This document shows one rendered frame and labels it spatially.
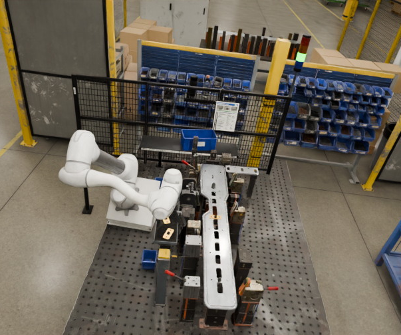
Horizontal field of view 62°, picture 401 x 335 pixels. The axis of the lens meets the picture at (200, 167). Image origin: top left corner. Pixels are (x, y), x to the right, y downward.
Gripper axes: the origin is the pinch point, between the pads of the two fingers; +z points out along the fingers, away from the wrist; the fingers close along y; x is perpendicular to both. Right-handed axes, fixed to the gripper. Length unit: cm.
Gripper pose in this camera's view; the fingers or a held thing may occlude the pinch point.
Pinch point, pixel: (169, 227)
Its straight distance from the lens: 202.5
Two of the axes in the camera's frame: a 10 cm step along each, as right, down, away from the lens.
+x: 3.4, -5.1, 7.9
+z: -1.1, 8.1, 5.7
